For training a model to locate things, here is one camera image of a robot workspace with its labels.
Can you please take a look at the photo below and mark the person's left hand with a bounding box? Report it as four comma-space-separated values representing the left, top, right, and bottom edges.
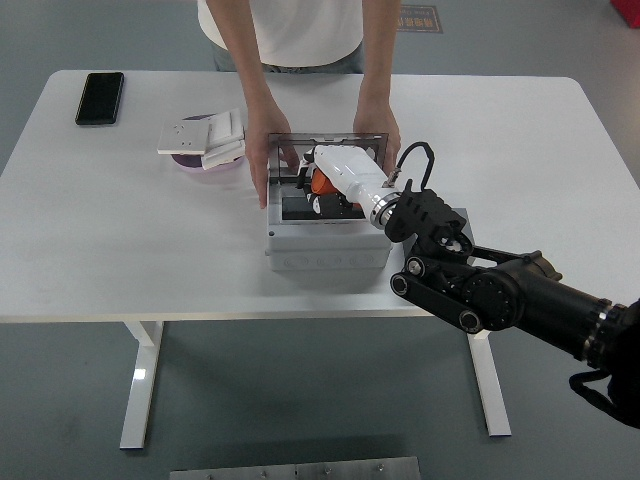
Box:
352, 102, 403, 176

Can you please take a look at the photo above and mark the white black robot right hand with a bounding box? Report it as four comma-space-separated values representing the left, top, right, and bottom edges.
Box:
297, 144, 401, 222

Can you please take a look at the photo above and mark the person's right hand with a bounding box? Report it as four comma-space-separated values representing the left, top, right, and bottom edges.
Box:
244, 102, 303, 210

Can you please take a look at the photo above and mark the smoky transparent box lid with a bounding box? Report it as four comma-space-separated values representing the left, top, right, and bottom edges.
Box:
267, 132, 390, 182

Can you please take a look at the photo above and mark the orange cylindrical battery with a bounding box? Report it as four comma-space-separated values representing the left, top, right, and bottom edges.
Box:
309, 168, 337, 197

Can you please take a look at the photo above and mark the grey plastic enclosure box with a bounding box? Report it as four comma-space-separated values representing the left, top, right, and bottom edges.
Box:
264, 174, 395, 272

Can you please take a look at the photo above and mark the pink round dish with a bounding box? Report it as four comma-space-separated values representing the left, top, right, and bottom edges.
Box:
171, 113, 247, 175

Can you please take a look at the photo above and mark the person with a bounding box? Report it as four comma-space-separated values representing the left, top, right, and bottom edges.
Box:
197, 0, 366, 75

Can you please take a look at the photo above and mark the brown floor sign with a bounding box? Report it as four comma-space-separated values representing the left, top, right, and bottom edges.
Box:
396, 4, 444, 35

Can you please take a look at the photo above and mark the grey block with round hole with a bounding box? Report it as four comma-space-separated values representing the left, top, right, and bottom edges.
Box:
399, 207, 472, 269

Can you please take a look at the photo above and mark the black smartphone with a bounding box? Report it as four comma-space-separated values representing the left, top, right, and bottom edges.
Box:
74, 71, 126, 126

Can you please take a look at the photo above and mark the white table leg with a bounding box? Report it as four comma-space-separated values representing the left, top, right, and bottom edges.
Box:
464, 329, 513, 439
118, 319, 165, 450

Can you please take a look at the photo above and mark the red object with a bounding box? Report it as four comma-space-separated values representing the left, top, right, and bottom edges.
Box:
609, 0, 640, 29

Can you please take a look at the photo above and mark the grey metal plate with screws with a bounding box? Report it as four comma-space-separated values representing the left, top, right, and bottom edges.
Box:
168, 455, 422, 480

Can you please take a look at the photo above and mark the white wall switch plate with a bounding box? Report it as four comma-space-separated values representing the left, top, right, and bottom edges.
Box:
201, 139, 249, 171
207, 107, 246, 149

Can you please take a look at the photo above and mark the white wall socket plate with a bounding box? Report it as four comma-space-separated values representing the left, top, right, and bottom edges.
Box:
157, 119, 210, 156

